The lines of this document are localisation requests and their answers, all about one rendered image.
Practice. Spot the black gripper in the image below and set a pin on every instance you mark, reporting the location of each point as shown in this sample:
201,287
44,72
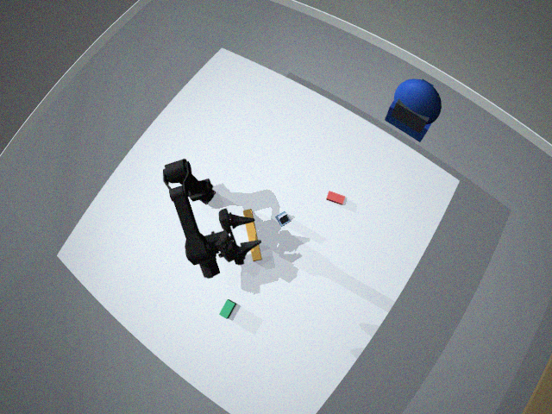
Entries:
227,220

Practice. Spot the tan wooden plank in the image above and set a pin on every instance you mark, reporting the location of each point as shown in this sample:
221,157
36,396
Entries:
252,236

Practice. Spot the red rectangular block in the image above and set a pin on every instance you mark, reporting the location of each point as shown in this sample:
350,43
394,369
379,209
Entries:
335,197

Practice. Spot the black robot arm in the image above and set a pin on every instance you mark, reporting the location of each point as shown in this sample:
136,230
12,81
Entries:
197,247

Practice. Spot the small green block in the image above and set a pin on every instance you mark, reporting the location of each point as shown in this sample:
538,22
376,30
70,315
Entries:
227,309

